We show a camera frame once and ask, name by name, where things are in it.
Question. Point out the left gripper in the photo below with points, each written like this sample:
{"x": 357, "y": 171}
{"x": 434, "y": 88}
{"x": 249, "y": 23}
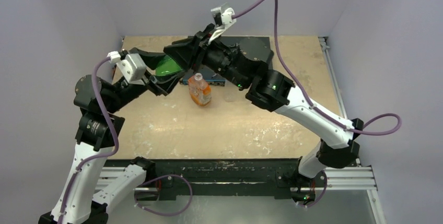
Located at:
{"x": 159, "y": 84}

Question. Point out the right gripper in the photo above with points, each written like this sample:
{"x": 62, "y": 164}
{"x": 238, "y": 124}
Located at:
{"x": 198, "y": 52}

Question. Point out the green plastic bottle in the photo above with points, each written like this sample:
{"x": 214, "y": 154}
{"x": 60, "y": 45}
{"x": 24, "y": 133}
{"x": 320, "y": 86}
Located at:
{"x": 167, "y": 66}

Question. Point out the orange label plastic bottle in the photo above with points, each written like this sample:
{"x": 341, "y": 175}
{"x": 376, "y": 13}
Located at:
{"x": 199, "y": 90}

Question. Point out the large clear plastic bottle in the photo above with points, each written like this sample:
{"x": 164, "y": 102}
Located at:
{"x": 230, "y": 96}

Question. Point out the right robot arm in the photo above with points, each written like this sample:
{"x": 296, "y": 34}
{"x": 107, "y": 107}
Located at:
{"x": 277, "y": 93}

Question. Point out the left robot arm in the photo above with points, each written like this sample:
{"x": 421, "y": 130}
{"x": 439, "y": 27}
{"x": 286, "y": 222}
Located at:
{"x": 97, "y": 137}

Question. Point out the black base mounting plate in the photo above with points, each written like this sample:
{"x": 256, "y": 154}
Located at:
{"x": 275, "y": 177}

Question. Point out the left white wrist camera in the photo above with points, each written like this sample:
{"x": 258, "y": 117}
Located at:
{"x": 130, "y": 65}

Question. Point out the black network switch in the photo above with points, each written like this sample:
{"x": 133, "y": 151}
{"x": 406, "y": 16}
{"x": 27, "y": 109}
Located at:
{"x": 211, "y": 77}

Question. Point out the aluminium frame rail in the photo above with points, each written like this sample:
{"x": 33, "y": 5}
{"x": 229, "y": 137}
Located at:
{"x": 350, "y": 178}

